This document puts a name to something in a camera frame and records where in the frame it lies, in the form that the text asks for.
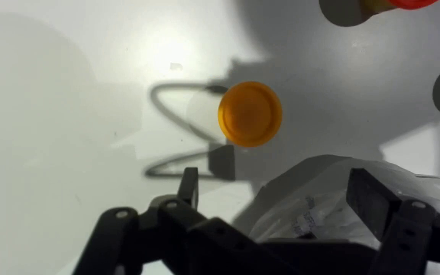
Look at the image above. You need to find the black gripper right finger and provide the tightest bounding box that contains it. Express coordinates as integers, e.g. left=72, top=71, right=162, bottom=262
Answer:
left=347, top=168, right=440, bottom=275

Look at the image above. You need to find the orange lid dough cup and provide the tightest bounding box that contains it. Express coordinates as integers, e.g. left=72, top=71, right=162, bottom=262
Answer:
left=360, top=0, right=440, bottom=14

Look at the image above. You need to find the white plastic bag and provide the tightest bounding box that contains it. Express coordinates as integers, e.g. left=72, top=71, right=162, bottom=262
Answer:
left=233, top=155, right=440, bottom=248

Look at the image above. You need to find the yellow lid dough cup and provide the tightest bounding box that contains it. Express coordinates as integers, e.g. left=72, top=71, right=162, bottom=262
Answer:
left=217, top=81, right=283, bottom=147

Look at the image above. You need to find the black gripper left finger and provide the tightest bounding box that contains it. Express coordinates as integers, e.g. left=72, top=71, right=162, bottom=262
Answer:
left=72, top=167, right=263, bottom=275

